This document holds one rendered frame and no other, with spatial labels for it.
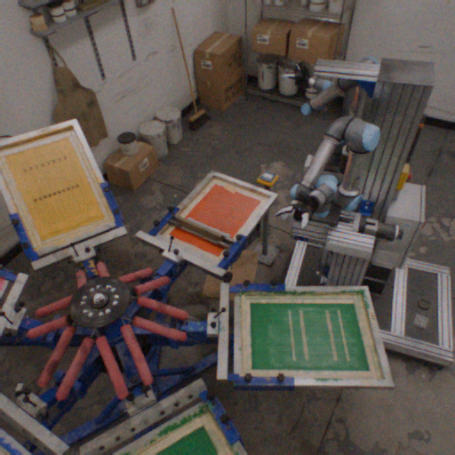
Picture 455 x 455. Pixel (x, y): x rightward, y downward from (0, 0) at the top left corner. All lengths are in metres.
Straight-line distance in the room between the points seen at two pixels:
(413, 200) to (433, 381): 1.42
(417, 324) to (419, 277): 0.47
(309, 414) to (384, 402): 0.54
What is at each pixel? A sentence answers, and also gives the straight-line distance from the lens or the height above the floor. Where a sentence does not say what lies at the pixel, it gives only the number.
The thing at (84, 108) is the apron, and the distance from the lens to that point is 4.31.
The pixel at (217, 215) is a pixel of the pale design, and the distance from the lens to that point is 2.85.
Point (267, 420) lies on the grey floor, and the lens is 3.12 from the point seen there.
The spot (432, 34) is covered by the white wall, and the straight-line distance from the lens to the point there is 5.45.
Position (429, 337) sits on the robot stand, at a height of 0.21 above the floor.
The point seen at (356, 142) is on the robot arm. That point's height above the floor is 1.83.
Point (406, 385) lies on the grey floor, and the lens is 3.40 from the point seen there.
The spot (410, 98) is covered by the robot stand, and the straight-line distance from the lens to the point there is 2.21.
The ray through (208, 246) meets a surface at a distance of 2.66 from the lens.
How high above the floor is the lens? 2.98
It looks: 47 degrees down
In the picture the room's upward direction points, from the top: 4 degrees counter-clockwise
